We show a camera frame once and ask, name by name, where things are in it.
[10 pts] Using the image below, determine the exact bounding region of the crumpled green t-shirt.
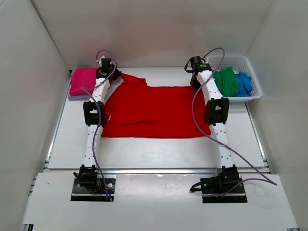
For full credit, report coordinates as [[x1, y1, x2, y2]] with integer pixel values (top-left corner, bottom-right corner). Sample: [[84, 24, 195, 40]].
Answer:
[[213, 67, 239, 97]]

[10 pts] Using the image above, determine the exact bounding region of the aluminium table edge rail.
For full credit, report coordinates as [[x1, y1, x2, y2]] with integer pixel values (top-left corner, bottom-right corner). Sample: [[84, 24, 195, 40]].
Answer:
[[43, 167, 270, 174]]

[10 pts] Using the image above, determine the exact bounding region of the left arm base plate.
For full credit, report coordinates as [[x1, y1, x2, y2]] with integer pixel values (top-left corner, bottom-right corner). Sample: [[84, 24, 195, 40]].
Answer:
[[71, 174, 116, 202]]

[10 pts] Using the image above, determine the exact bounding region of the folded pink t-shirt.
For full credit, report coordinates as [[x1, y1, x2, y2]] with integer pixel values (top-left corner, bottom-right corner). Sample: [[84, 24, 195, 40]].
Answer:
[[69, 68, 97, 96]]

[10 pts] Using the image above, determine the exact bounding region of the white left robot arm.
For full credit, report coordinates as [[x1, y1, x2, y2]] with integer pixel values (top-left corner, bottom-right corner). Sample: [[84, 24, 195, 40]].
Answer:
[[76, 56, 121, 193]]

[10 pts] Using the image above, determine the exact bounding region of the white plastic mesh basket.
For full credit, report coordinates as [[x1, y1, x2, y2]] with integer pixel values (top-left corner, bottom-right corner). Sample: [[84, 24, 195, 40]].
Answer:
[[217, 54, 262, 103]]

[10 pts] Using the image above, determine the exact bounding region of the crumpled blue t-shirt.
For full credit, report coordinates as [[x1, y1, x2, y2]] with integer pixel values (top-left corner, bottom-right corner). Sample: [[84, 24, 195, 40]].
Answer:
[[235, 72, 253, 97]]

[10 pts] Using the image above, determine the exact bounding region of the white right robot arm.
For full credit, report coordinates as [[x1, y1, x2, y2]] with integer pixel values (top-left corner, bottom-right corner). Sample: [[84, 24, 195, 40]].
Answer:
[[184, 56, 239, 193]]

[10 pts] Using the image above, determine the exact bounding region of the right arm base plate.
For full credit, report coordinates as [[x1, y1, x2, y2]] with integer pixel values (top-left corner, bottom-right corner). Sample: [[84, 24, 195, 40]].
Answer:
[[189, 176, 248, 204]]

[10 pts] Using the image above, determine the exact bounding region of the red t-shirt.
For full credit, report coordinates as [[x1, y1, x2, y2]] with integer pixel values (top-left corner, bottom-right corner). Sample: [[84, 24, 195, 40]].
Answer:
[[102, 74, 211, 139]]

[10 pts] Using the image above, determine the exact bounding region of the folded lavender t-shirt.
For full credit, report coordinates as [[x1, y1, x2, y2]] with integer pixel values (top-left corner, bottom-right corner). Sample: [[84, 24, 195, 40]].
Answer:
[[67, 93, 90, 101]]

